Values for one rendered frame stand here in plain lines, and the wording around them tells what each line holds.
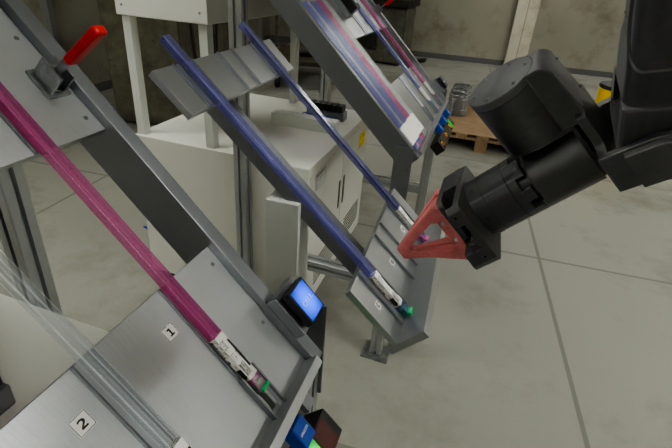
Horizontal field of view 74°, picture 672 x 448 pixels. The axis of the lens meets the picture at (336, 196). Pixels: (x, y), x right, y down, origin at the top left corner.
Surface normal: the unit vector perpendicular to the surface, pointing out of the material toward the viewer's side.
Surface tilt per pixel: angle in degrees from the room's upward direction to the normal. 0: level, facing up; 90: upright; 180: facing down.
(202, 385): 45
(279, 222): 90
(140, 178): 90
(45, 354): 0
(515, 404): 0
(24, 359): 0
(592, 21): 90
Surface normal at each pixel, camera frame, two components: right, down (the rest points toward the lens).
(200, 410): 0.72, -0.48
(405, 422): 0.07, -0.89
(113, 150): -0.33, 0.41
